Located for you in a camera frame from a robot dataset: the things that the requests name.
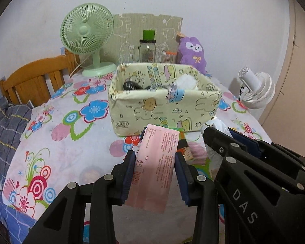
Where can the green cup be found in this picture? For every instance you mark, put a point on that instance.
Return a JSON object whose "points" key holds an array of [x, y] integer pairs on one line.
{"points": [[149, 35]]}

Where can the toothpick jar orange lid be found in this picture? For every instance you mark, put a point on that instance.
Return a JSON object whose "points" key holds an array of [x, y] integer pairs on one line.
{"points": [[168, 57]]}

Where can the beige door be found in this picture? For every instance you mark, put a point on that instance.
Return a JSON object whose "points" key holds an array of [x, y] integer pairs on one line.
{"points": [[284, 117]]}

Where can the white standing fan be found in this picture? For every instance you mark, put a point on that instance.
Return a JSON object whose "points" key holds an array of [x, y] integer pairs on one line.
{"points": [[258, 88]]}

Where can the green desk fan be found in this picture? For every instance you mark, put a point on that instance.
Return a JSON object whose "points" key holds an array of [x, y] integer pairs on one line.
{"points": [[85, 30]]}

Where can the yellow cartoon fabric box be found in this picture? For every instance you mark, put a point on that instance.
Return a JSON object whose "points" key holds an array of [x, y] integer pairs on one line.
{"points": [[187, 110]]}

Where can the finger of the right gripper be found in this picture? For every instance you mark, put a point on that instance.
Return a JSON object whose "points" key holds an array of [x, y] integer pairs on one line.
{"points": [[275, 155], [238, 151]]}

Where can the grey sock bundle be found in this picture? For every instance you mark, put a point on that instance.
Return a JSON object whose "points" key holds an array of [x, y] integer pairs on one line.
{"points": [[158, 87]]}

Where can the glass mason jar mug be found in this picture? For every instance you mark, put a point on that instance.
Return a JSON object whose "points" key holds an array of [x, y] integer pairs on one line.
{"points": [[145, 52]]}

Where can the green patterned board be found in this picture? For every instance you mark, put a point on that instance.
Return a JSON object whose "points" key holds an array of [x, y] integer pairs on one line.
{"points": [[132, 30]]}

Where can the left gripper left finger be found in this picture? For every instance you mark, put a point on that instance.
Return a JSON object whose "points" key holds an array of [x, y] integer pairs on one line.
{"points": [[63, 220]]}

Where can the green tissue pack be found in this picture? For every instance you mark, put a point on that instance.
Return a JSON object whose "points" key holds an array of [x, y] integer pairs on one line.
{"points": [[192, 146]]}

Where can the white tissue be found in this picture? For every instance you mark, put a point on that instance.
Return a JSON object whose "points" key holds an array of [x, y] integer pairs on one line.
{"points": [[215, 133]]}

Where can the pink paper packet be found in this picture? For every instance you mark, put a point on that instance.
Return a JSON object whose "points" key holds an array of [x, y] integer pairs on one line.
{"points": [[153, 169]]}

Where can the purple plush bunny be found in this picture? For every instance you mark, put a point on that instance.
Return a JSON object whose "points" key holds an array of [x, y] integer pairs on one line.
{"points": [[191, 52]]}

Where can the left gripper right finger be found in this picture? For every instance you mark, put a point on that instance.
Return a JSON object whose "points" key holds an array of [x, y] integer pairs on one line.
{"points": [[201, 192]]}

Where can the white cloth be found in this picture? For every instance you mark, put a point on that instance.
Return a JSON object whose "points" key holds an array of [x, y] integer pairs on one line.
{"points": [[186, 82]]}

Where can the blue bed sheet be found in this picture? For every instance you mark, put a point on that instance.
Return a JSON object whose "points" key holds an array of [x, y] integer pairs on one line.
{"points": [[15, 225]]}

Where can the black plastic bag bundle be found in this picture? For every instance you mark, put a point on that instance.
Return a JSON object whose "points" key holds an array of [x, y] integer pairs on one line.
{"points": [[131, 85]]}

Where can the grey plaid pillow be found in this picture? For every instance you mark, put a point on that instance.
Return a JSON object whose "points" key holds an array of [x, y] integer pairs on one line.
{"points": [[13, 122]]}

